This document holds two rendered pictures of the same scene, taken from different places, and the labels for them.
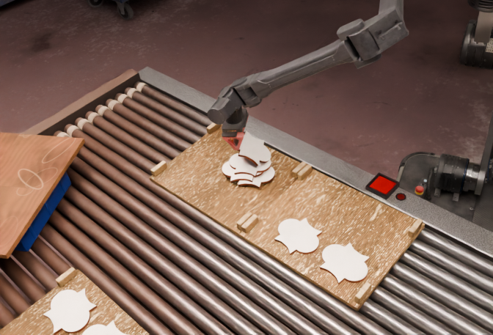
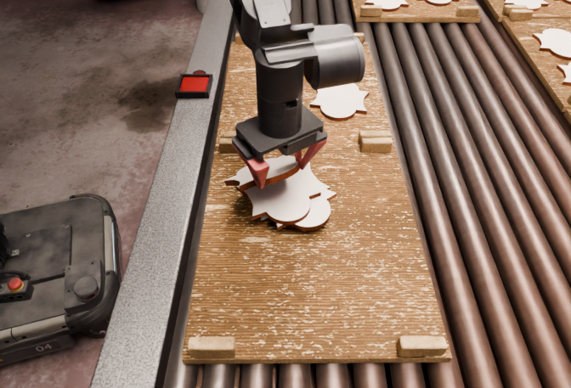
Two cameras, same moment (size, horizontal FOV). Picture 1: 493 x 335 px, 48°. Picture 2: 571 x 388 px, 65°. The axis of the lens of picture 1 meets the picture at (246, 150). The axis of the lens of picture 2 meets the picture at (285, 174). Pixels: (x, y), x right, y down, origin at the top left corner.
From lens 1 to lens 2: 1.85 m
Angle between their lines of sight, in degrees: 86
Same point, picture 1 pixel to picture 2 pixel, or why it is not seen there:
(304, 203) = not seen: hidden behind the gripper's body
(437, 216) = (208, 47)
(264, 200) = (319, 155)
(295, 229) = (336, 102)
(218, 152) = (274, 284)
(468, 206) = (25, 238)
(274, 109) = not seen: outside the picture
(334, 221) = not seen: hidden behind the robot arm
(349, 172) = (188, 121)
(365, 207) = (245, 78)
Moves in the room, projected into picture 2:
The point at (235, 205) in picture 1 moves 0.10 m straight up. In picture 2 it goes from (361, 178) to (368, 135)
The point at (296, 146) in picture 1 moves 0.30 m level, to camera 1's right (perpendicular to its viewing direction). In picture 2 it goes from (169, 199) to (81, 126)
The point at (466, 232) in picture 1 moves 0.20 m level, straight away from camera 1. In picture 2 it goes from (214, 30) to (140, 41)
